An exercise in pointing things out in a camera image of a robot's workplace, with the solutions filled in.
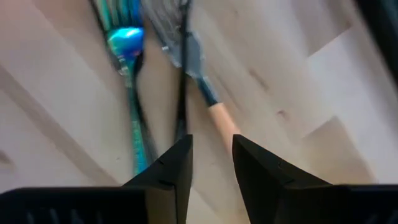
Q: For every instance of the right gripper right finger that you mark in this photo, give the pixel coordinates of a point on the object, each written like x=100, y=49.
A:
x=267, y=186

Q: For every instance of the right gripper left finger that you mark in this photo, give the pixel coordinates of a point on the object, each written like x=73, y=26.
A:
x=168, y=174

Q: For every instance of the iridescent blue-green fork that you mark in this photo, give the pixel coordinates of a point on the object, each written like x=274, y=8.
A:
x=126, y=42

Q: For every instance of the black aluminium table frame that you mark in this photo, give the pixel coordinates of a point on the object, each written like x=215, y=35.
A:
x=382, y=25

